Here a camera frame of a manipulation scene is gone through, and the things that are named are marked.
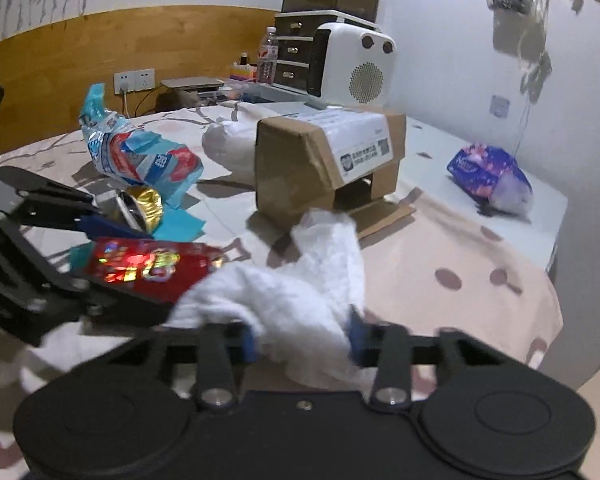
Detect double wall socket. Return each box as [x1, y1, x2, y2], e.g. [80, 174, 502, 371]
[113, 68, 156, 95]

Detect red holographic packet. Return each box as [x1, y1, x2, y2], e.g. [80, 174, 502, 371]
[86, 237, 227, 307]

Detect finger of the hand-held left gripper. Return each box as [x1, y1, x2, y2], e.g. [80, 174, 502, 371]
[0, 164, 152, 241]
[65, 246, 182, 327]

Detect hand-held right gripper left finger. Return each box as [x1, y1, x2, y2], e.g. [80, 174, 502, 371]
[105, 322, 259, 409]

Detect grey laptop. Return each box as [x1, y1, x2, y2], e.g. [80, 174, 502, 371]
[159, 76, 226, 93]

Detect teal packet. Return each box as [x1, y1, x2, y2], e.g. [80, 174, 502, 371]
[81, 83, 112, 128]

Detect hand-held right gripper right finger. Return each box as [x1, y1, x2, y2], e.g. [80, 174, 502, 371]
[347, 305, 516, 409]

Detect dark drawer cabinet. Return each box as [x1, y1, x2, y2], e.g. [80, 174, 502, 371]
[273, 10, 378, 92]

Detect purple tissue pack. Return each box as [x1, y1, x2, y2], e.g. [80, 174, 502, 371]
[446, 142, 535, 215]

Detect white tissue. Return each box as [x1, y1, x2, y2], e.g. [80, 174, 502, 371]
[169, 210, 378, 392]

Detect upright water bottle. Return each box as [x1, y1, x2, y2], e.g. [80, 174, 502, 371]
[256, 26, 280, 86]

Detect teal paper sheet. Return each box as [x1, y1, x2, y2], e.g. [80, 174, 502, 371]
[152, 192, 207, 242]

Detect gold foil wrapper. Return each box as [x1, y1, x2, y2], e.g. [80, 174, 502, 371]
[99, 185, 167, 235]

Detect crushed blue label bottle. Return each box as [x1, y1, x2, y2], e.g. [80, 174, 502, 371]
[81, 110, 204, 197]

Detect cardboard box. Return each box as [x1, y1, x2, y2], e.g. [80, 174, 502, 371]
[254, 109, 417, 241]

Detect colourful small box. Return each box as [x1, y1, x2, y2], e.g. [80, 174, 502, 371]
[229, 57, 259, 84]

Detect white fan heater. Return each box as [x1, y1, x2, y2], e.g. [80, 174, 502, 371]
[307, 22, 397, 107]

